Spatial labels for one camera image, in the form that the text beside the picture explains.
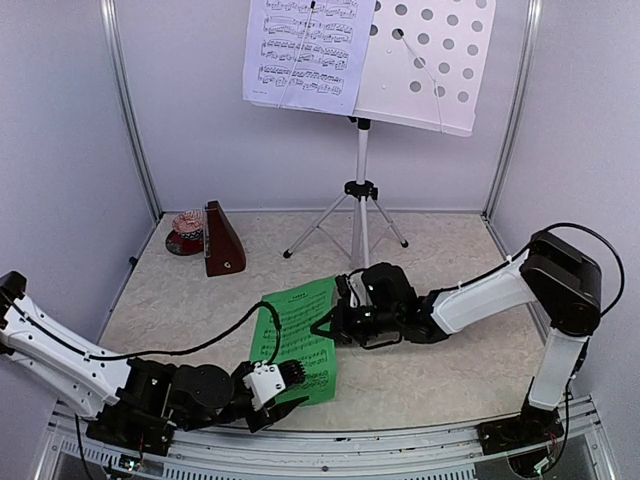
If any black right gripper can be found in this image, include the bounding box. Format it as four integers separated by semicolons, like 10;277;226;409
311;297;402;346

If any green sheet music page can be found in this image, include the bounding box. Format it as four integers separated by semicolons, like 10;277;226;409
262;277;337;406

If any white sheet music page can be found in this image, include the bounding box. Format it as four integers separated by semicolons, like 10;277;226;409
242;0;376;116

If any white perforated music stand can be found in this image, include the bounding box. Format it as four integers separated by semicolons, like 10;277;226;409
244;0;499;274

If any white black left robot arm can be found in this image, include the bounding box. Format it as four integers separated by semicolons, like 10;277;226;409
1;271;307;445

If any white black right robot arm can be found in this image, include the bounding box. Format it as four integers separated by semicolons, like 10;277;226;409
310;230;602;444

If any brown wooden metronome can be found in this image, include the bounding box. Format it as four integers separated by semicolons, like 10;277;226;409
204;201;246;277

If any patterned ceramic bowl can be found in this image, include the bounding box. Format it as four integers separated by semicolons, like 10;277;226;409
172;209;204;241

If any dark round saucer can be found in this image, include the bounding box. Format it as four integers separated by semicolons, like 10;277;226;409
165;231;204;256

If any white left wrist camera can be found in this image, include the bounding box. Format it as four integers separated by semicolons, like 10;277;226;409
243;362;285;411

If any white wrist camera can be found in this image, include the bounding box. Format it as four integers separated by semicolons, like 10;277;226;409
347;272;369;308
243;362;285;411

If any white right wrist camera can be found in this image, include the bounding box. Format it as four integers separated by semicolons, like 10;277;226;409
347;272;369;308

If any black left camera cable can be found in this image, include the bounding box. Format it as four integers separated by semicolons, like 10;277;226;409
84;301;282;364

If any black camera cable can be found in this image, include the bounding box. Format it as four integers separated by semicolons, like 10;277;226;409
84;301;282;364
544;223;626;319

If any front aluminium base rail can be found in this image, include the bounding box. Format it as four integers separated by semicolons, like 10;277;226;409
29;390;621;479

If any black right camera cable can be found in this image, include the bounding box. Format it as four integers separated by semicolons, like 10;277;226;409
544;223;626;319

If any right aluminium frame post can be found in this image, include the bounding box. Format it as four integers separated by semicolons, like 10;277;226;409
483;0;543;223

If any aluminium frame post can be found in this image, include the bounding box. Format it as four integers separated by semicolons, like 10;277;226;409
99;0;163;225
483;0;543;223

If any left aluminium frame post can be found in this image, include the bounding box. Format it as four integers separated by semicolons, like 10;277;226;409
99;0;163;225

